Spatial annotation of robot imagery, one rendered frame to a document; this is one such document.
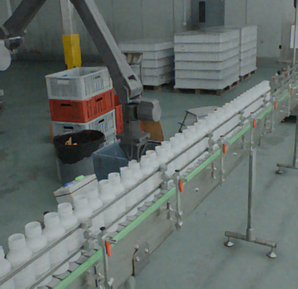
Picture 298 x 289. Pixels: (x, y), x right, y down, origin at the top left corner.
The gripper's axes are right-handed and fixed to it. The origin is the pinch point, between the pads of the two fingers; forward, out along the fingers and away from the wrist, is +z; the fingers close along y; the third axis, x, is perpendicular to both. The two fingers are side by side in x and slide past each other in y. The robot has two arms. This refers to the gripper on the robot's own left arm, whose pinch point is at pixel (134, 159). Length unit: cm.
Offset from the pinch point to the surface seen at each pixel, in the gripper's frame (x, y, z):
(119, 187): 12.6, -1.8, 4.9
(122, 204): 12.7, -2.4, 10.9
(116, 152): -71, 60, 29
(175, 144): -28.2, -1.7, 3.3
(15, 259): 56, -2, 5
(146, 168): -4.4, -2.0, 4.8
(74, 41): -774, 683, 24
